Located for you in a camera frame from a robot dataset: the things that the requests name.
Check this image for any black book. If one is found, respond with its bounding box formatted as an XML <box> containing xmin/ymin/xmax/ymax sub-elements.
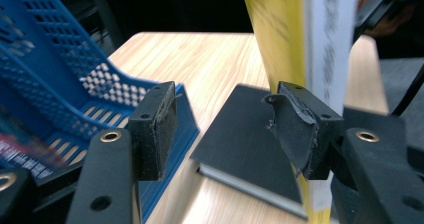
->
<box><xmin>189</xmin><ymin>83</ymin><xmax>308</xmax><ymax>220</ymax></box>

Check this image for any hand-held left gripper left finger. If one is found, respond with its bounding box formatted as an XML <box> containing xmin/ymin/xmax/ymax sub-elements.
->
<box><xmin>128</xmin><ymin>81</ymin><xmax>178</xmax><ymax>182</ymax></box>

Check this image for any yellow book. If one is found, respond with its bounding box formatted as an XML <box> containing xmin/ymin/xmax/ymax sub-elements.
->
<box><xmin>239</xmin><ymin>0</ymin><xmax>360</xmax><ymax>224</ymax></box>

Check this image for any red illustrated book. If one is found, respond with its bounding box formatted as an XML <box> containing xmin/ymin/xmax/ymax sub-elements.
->
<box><xmin>0</xmin><ymin>131</ymin><xmax>68</xmax><ymax>182</ymax></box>

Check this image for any blue plastic file rack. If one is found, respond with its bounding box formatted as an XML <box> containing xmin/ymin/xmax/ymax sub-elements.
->
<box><xmin>0</xmin><ymin>0</ymin><xmax>201</xmax><ymax>224</ymax></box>

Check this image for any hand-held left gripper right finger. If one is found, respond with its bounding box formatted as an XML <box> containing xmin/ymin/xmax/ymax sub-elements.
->
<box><xmin>263</xmin><ymin>81</ymin><xmax>345</xmax><ymax>181</ymax></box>

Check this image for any right hand-held gripper cable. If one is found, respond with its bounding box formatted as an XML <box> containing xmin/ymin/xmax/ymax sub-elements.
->
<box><xmin>390</xmin><ymin>64</ymin><xmax>424</xmax><ymax>117</ymax></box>

